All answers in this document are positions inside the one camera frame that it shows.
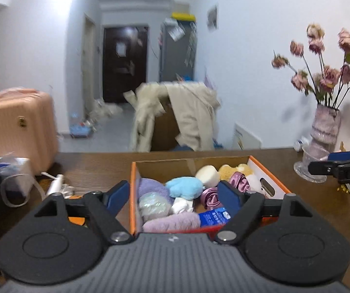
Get lilac fuzzy cloth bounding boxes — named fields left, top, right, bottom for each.
left=142, top=212, right=201, bottom=233

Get yellow box on cabinet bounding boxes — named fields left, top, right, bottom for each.
left=171, top=12, right=196, bottom=22

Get red orange cardboard box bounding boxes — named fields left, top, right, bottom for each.
left=129, top=156, right=290, bottom=235

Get brown wooden chair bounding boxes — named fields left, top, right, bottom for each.
left=151, top=97, right=192, bottom=151

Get blue fluffy plush toy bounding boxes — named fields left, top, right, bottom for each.
left=165, top=177, right=204, bottom=200

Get pink glass vase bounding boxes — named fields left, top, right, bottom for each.
left=309, top=104, right=341, bottom=159

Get blue tissue packet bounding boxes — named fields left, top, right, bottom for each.
left=198, top=207, right=231, bottom=228

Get beige coat on chair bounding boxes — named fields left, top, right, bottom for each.
left=123, top=81, right=221, bottom=152

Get white board against wall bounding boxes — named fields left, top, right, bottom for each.
left=232, top=122, right=262, bottom=150

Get yellow white plush toy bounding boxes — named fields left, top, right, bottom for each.
left=218, top=163, right=253, bottom=181

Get lavender knitted cloth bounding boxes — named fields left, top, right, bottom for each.
left=137, top=178, right=172, bottom=202

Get white round sponge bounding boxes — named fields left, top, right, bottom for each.
left=195, top=165, right=220, bottom=189

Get iridescent plastic item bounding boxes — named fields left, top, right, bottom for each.
left=139, top=192, right=172, bottom=222

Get dark entrance door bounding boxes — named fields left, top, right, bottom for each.
left=102, top=25, right=149, bottom=104

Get purple satin cloth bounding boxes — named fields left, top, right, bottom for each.
left=199, top=171, right=251, bottom=210

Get grey cabinet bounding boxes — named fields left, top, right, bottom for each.
left=159, top=18, right=197, bottom=81

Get dried pink flowers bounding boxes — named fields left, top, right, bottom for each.
left=271, top=22, right=350, bottom=110

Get pink suitcase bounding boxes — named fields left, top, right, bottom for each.
left=0, top=89, right=58, bottom=175

